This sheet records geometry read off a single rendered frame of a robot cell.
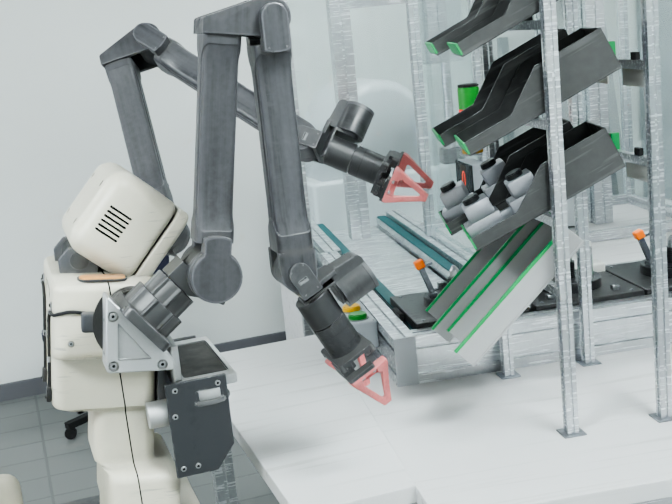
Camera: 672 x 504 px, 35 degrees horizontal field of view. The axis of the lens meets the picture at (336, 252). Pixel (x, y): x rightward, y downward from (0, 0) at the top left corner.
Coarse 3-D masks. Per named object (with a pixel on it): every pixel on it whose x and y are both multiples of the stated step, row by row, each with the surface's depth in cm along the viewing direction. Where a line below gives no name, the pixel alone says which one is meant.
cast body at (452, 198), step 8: (448, 184) 196; (456, 184) 197; (464, 184) 199; (448, 192) 196; (456, 192) 195; (464, 192) 195; (472, 192) 199; (448, 200) 196; (456, 200) 196; (448, 208) 197; (456, 208) 196; (448, 216) 197; (456, 216) 197
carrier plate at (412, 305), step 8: (392, 296) 240; (400, 296) 239; (408, 296) 238; (416, 296) 238; (392, 304) 238; (400, 304) 233; (408, 304) 232; (416, 304) 231; (408, 312) 226; (416, 312) 225; (424, 312) 224; (408, 320) 224; (416, 320) 219; (424, 320) 219; (432, 320) 218; (416, 328) 217
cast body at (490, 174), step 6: (486, 162) 195; (492, 162) 195; (498, 162) 195; (504, 162) 194; (486, 168) 195; (492, 168) 194; (498, 168) 194; (486, 174) 194; (492, 174) 194; (498, 174) 194; (486, 180) 195; (492, 180) 195; (486, 186) 197; (492, 186) 195; (486, 192) 195
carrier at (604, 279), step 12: (600, 264) 243; (576, 276) 233; (600, 276) 231; (612, 276) 238; (576, 288) 227; (600, 288) 229; (624, 288) 227; (636, 288) 226; (540, 300) 225; (552, 300) 224; (576, 300) 222; (600, 300) 223
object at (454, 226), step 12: (564, 120) 191; (528, 132) 201; (540, 132) 201; (564, 132) 189; (504, 144) 202; (516, 144) 202; (528, 144) 189; (540, 144) 189; (504, 156) 202; (516, 156) 189; (504, 168) 190; (480, 192) 204; (492, 192) 191; (504, 192) 191; (492, 204) 191; (456, 228) 192
